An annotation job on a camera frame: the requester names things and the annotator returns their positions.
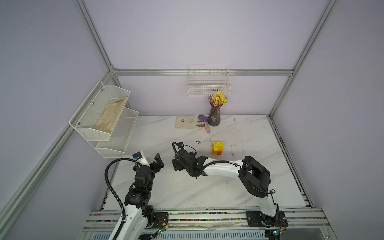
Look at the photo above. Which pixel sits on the white mesh shelf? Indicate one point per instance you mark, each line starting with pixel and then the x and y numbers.
pixel 117 145
pixel 85 118

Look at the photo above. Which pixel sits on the yellow artificial flowers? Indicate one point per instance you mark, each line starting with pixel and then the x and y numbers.
pixel 218 99

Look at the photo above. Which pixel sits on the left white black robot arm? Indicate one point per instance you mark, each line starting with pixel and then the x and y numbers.
pixel 136 213

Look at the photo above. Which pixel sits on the purple glass vase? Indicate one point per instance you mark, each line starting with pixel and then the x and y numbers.
pixel 214 118

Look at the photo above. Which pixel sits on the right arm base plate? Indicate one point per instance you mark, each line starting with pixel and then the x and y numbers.
pixel 258 219

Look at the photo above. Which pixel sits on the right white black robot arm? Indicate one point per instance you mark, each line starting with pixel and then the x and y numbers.
pixel 254 177

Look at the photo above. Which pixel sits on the white wire wall basket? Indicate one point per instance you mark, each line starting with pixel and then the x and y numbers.
pixel 208 80

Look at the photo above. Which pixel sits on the aluminium front rail frame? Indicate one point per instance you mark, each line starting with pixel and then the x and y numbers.
pixel 303 224

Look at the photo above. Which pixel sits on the lower white mesh shelf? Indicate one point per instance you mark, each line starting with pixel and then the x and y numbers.
pixel 117 145

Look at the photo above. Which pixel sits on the purple pink toy knife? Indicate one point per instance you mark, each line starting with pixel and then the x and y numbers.
pixel 204 119

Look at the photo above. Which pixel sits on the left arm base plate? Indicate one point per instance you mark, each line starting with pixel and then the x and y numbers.
pixel 160 219

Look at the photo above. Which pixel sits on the upper white mesh shelf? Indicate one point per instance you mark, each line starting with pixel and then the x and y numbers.
pixel 85 118

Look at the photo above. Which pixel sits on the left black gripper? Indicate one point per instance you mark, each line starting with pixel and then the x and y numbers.
pixel 152 165

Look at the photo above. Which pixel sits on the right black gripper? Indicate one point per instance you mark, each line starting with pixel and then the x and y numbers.
pixel 177 164

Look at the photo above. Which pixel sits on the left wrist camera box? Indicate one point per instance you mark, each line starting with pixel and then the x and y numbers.
pixel 140 159

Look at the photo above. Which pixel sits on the beige cloth in shelf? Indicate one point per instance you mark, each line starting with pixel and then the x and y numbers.
pixel 110 115

